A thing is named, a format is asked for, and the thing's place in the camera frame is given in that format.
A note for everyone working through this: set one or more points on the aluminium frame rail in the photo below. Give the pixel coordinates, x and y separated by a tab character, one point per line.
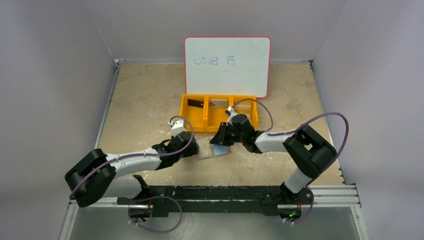
351	195

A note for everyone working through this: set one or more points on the pink framed whiteboard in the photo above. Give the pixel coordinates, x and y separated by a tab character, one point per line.
227	65

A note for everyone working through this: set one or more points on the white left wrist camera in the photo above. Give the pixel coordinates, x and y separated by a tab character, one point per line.
177	127

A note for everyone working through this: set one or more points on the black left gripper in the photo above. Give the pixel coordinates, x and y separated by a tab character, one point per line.
191	147

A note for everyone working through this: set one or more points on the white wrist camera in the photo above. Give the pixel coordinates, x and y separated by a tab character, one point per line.
231	113
177	127

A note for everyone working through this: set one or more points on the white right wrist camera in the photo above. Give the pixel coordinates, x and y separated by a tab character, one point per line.
231	113

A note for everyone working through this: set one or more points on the silver card in middle bin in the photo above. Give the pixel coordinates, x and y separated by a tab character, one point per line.
219	103

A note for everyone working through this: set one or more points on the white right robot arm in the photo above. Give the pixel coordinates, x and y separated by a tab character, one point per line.
311	153

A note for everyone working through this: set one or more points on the yellow bin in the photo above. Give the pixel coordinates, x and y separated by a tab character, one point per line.
214	116
253	118
196	116

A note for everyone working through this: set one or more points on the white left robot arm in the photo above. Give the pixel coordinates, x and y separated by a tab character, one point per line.
91	177

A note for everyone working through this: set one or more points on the yellow left bin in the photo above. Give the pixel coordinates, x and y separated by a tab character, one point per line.
196	116

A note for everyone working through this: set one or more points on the yellow right bin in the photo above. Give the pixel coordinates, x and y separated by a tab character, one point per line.
253	118

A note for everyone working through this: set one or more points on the yellow middle bin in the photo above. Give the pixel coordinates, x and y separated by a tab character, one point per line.
214	116

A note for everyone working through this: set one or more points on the black credit card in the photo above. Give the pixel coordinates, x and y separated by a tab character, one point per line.
195	103

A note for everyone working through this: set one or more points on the cards in right bin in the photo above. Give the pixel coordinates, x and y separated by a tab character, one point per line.
244	107

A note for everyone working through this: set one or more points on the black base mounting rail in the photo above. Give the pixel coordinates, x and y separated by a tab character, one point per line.
158	201

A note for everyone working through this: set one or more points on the pink leather card holder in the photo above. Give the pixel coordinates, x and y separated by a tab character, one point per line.
206	150

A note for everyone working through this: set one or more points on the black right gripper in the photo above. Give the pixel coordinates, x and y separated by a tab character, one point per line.
222	134

